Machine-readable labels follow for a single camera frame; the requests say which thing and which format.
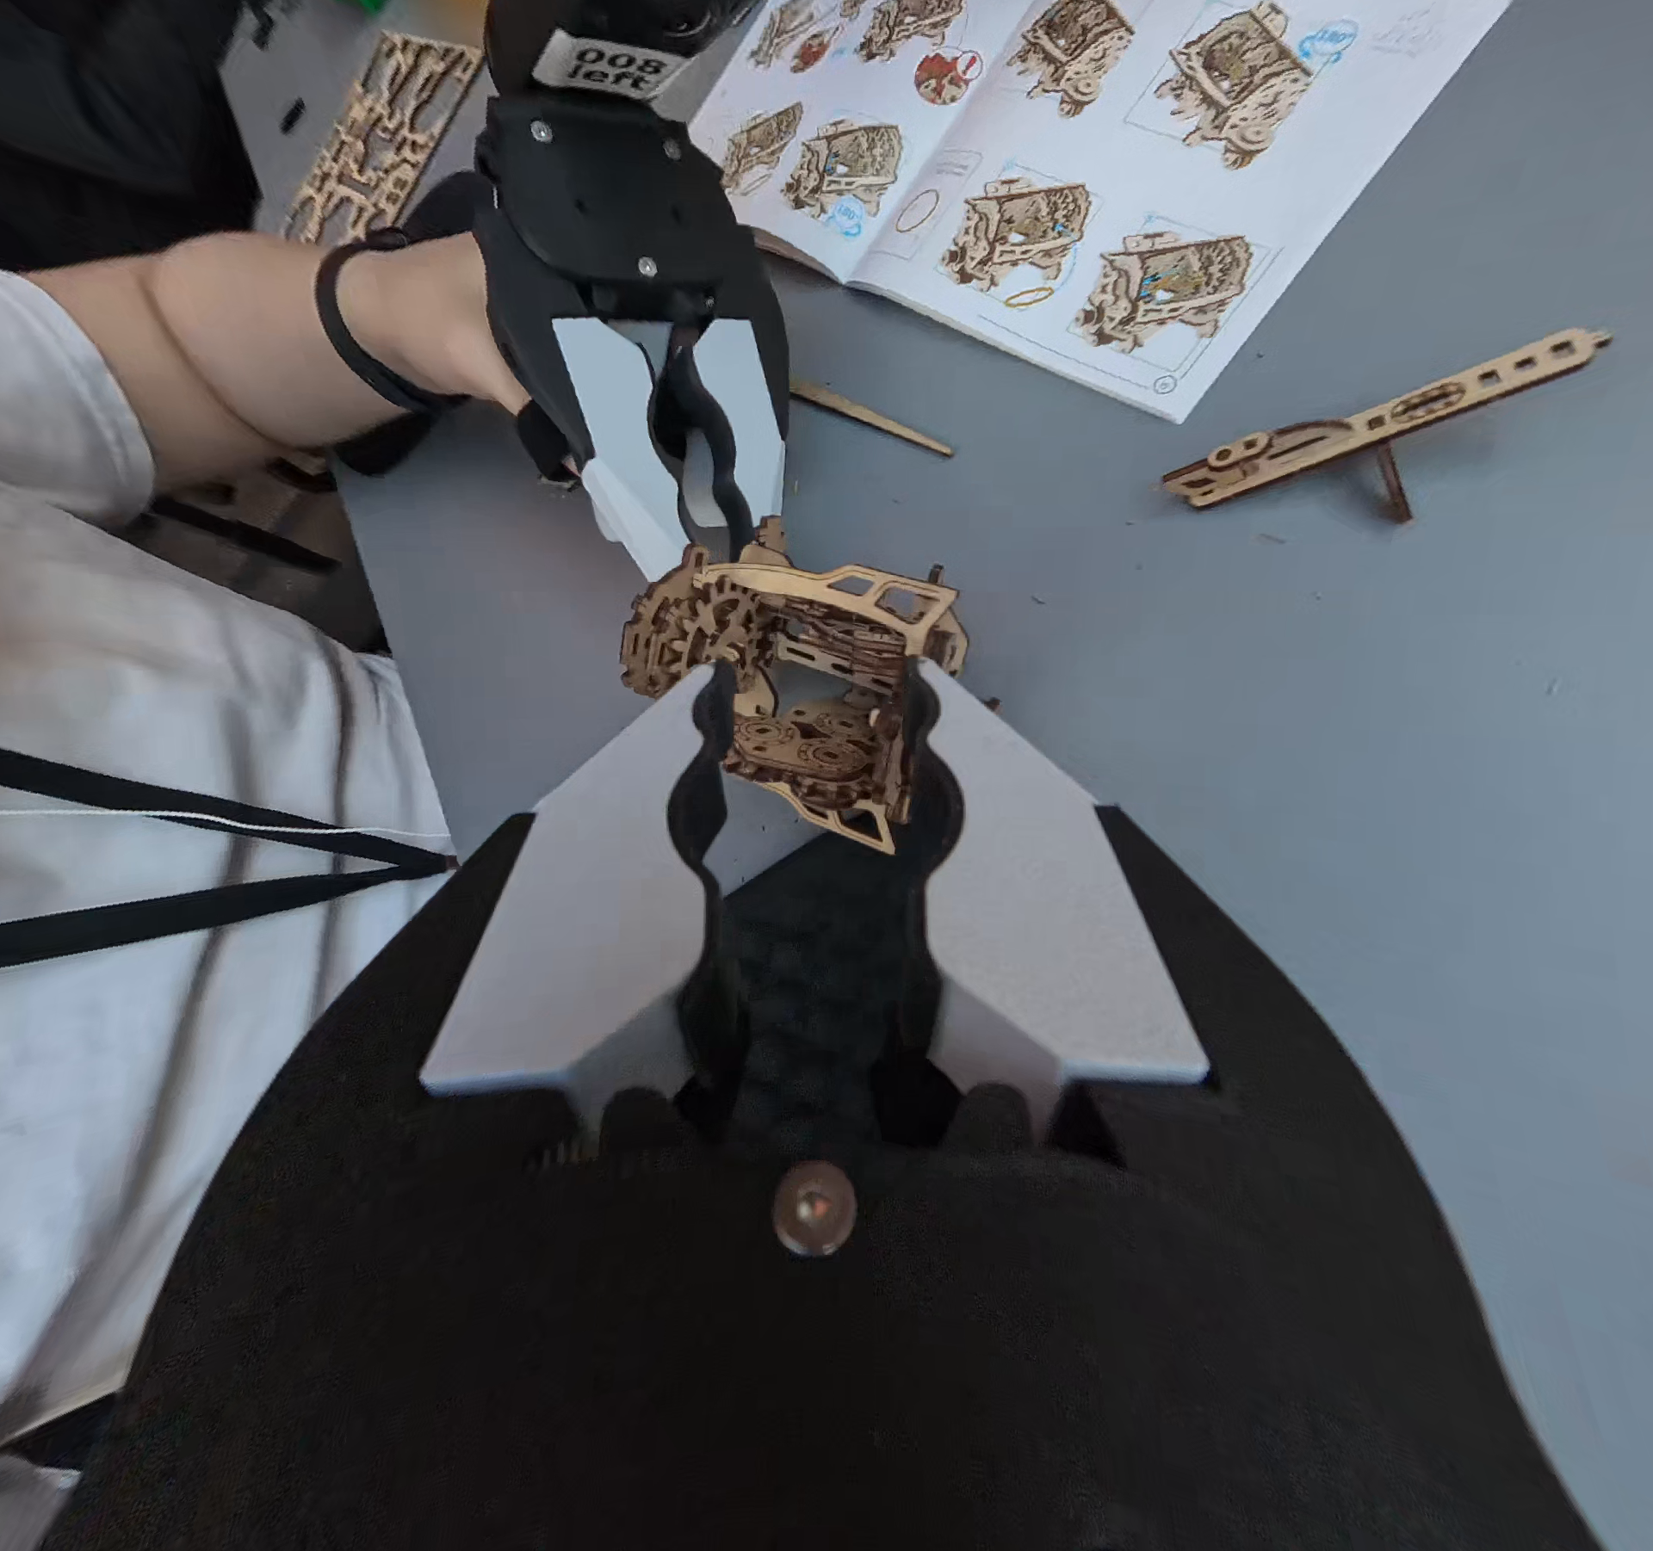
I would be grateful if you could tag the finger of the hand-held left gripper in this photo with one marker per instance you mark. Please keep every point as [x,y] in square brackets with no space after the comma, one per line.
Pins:
[750,416]
[601,404]

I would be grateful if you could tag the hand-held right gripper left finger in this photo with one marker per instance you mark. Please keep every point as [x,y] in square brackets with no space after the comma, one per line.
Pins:
[567,931]

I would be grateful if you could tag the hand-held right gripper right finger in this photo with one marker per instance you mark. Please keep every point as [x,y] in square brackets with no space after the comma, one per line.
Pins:
[1072,931]

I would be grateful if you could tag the wooden mechanical model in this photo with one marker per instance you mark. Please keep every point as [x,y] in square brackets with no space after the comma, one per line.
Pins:
[800,738]

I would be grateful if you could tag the person's left forearm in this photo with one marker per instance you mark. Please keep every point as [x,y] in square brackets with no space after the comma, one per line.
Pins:
[220,338]

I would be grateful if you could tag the grey desk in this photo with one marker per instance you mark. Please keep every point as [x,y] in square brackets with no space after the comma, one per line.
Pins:
[1292,738]

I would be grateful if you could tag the person's left hand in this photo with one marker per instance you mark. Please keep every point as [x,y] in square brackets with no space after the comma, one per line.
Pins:
[438,325]

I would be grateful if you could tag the pointed wooden strip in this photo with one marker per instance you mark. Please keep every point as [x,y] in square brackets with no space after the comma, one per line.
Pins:
[879,418]

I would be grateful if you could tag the laser-cut wooden sheet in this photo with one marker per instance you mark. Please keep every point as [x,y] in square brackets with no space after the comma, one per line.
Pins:
[374,144]

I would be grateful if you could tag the person's white shirt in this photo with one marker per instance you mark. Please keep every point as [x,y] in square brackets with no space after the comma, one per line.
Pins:
[154,701]

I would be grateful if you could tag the long slotted wooden piece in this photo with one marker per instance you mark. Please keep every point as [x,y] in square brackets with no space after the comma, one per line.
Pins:
[1220,473]

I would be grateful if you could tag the dark cloth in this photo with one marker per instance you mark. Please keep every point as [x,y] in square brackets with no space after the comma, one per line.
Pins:
[116,92]

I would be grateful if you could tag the open instruction booklet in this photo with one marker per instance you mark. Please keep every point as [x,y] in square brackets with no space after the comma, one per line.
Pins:
[1356,236]

